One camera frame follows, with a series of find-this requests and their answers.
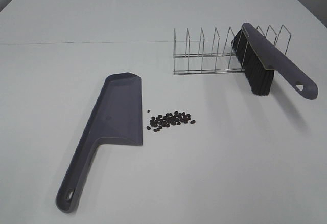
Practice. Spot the pile of coffee beans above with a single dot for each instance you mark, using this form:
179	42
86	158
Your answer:
167	120

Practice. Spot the purple plastic dustpan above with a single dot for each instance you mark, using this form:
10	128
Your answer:
116	119

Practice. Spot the purple hand brush black bristles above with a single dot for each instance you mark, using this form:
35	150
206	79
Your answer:
260	59

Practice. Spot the chrome wire rack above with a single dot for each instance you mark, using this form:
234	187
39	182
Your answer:
206	54

